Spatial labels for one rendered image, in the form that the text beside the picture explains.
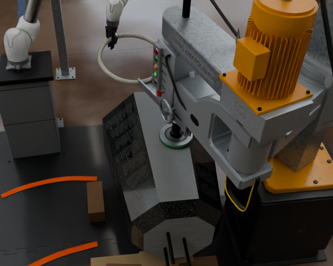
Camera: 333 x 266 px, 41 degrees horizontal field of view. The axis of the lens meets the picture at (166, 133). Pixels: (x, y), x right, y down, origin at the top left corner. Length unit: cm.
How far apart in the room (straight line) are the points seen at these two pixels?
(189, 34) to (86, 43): 319
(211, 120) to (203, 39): 39
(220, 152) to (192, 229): 61
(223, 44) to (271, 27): 55
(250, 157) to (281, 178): 78
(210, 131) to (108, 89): 248
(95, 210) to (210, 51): 171
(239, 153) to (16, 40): 198
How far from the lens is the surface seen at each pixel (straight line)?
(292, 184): 282
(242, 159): 209
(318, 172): 294
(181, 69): 239
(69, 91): 460
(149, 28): 558
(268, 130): 182
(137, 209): 265
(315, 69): 241
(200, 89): 235
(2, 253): 343
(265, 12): 164
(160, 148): 281
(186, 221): 257
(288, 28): 165
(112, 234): 338
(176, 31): 224
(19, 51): 347
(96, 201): 341
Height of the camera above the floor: 283
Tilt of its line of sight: 44 degrees down
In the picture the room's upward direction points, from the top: 3 degrees clockwise
